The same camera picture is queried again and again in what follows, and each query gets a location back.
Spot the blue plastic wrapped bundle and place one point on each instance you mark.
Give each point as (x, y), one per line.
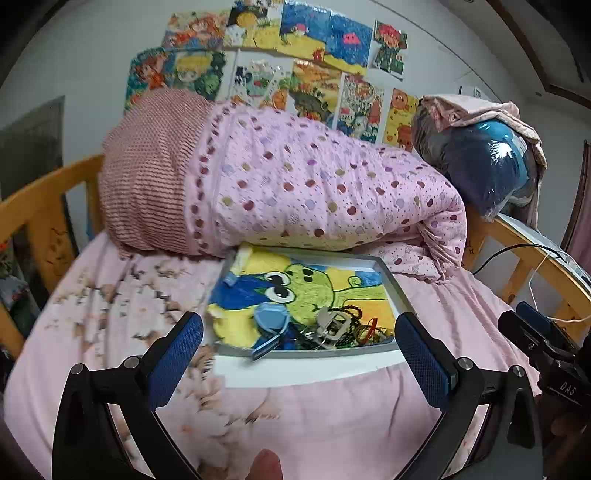
(466, 104)

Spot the blue striped hair clip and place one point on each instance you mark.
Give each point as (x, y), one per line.
(264, 348)

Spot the group of cartoon wall pictures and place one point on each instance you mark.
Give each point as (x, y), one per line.
(286, 55)

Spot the blue round hair clip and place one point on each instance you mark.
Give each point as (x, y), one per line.
(270, 317)

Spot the blue plastic-wrapped bundle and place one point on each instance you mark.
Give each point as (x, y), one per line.
(475, 157)

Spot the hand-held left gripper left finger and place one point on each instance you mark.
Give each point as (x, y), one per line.
(176, 360)

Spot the grey flat panel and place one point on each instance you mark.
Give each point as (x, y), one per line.
(545, 244)

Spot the pink polka dot quilt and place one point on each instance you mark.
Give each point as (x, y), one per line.
(323, 184)

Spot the wooden bed frame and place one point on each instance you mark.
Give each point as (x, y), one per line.
(41, 198)

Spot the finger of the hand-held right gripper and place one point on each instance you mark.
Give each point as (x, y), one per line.
(521, 334)
(533, 316)

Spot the pink bed sheet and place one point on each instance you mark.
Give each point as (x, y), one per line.
(351, 415)

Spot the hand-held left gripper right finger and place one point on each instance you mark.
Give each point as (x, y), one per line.
(422, 364)

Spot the red striped pillow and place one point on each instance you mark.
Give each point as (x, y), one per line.
(147, 175)

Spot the cartoon picture tray liner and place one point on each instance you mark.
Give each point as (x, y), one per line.
(314, 286)

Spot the pile of mixed jewelry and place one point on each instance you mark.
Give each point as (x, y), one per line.
(344, 332)

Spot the person's left hand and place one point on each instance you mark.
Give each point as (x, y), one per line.
(267, 466)

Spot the grey rectangular tray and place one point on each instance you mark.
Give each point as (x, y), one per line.
(401, 300)

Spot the dark door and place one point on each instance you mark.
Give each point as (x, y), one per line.
(32, 143)

